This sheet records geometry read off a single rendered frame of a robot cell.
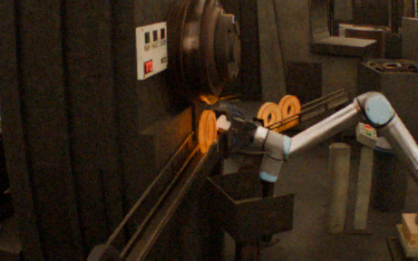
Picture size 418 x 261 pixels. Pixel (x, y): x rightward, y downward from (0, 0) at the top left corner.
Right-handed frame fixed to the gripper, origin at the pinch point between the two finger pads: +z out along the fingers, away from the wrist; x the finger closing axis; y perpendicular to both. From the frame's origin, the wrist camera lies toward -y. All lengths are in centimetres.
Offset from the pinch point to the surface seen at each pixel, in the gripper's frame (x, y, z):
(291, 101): -46, 12, -29
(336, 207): -46, -37, -75
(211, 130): 6.6, -0.1, -1.6
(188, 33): 34, 42, 13
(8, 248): 56, -75, 68
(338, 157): -46, -8, -64
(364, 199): -51, -28, -89
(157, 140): 58, 7, 7
